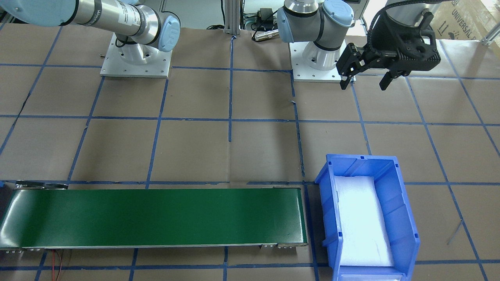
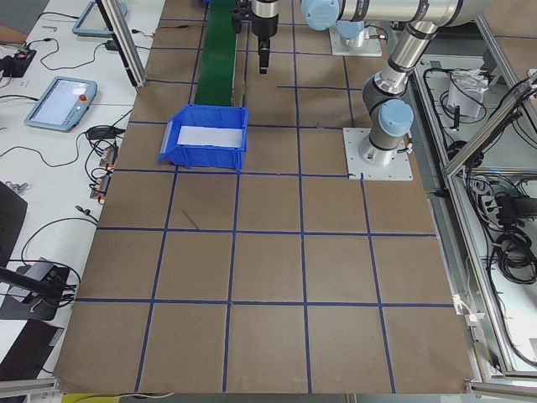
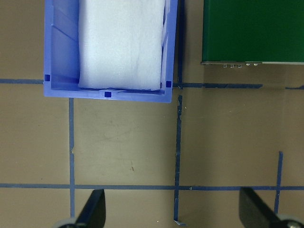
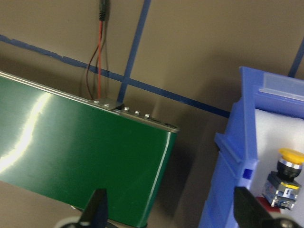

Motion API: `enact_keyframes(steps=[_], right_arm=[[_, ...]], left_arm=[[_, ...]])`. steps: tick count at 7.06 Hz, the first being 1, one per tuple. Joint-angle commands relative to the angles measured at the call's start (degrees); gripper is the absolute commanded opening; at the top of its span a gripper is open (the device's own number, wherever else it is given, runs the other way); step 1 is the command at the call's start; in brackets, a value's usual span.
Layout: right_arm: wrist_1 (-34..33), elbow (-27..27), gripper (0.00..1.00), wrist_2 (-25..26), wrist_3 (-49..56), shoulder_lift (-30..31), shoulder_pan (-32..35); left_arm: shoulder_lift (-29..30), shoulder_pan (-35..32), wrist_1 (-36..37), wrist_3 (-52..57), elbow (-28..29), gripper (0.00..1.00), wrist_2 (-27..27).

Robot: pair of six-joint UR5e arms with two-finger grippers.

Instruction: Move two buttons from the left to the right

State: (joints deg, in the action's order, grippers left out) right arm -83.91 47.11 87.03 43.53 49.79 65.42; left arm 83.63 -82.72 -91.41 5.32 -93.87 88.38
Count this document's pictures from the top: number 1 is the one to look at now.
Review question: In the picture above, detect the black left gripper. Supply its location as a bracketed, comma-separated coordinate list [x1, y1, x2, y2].
[336, 10, 441, 91]

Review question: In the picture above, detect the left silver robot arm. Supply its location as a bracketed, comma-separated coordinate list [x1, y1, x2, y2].
[276, 0, 441, 90]

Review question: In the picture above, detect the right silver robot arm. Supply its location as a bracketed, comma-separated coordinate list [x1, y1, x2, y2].
[1, 0, 181, 64]

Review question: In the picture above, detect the white foam pad far bin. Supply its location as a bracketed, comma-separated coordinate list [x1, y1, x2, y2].
[334, 176, 394, 267]

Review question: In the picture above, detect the far blue plastic bin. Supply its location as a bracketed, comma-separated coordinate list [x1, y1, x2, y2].
[315, 154, 420, 281]

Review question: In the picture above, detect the green conveyor belt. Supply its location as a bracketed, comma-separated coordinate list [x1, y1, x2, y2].
[1, 187, 307, 250]

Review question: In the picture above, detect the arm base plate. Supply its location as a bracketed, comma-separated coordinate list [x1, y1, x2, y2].
[289, 40, 346, 83]
[100, 34, 172, 78]

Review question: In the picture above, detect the aluminium frame post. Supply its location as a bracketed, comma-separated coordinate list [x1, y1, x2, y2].
[221, 0, 243, 37]

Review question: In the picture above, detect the red black wire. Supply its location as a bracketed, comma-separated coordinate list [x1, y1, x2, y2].
[51, 249, 64, 281]

